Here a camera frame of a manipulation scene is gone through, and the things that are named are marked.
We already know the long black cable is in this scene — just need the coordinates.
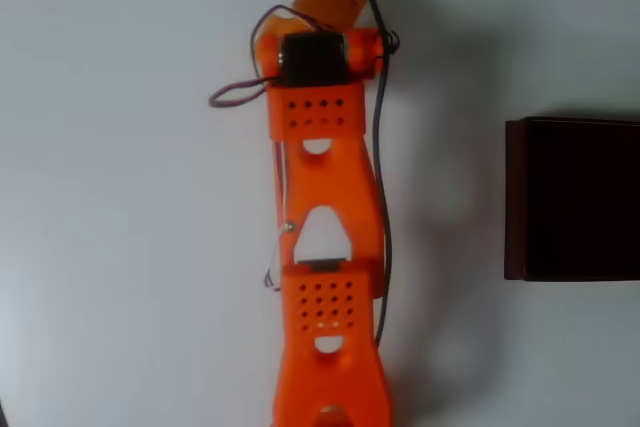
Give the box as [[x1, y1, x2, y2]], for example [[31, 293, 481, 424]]
[[343, 0, 402, 347]]

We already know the white and purple wire bundle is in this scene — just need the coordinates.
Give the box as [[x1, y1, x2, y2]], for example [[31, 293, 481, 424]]
[[263, 139, 293, 294]]

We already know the purple wire loop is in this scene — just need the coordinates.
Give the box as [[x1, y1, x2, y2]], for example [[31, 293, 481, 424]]
[[207, 4, 312, 110]]

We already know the dark red box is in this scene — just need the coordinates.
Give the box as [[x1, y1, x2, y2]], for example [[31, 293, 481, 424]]
[[504, 116, 640, 283]]

